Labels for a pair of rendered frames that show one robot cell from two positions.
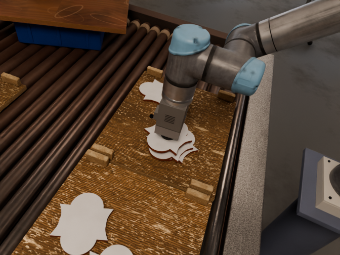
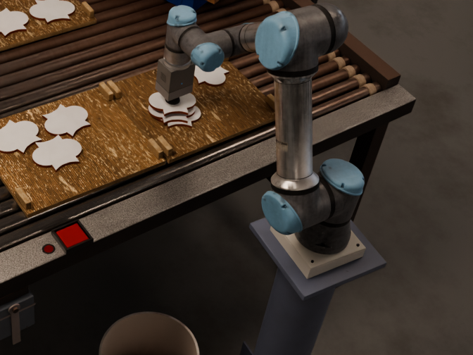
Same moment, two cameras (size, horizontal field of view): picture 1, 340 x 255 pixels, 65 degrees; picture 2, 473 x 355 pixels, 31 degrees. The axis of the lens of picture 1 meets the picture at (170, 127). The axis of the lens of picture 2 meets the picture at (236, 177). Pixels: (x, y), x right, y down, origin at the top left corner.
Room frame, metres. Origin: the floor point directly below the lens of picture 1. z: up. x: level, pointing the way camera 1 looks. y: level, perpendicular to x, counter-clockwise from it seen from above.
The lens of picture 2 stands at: (-0.87, -1.30, 2.58)
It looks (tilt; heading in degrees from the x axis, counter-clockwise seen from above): 45 degrees down; 37
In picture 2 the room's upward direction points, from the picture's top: 12 degrees clockwise
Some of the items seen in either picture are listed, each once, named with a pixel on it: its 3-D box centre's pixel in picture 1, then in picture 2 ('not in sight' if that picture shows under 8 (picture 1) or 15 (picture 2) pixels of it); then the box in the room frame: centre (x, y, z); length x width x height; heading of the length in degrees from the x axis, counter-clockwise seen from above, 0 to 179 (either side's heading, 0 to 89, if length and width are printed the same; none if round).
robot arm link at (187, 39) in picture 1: (187, 55); (181, 29); (0.49, 0.00, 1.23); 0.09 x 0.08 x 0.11; 80
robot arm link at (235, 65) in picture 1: (234, 68); (207, 48); (0.49, -0.10, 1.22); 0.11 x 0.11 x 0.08; 80
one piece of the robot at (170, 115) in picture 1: (170, 108); (174, 72); (0.49, 0.01, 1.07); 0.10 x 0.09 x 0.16; 83
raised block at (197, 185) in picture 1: (201, 187); (164, 146); (0.36, -0.11, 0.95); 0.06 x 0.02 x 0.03; 82
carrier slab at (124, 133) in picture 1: (172, 124); (193, 101); (0.58, -0.01, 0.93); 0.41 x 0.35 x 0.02; 172
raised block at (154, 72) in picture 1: (154, 72); not in sight; (0.79, 0.10, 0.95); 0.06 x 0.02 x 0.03; 82
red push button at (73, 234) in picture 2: not in sight; (72, 237); (-0.01, -0.20, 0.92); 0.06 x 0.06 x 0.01; 82
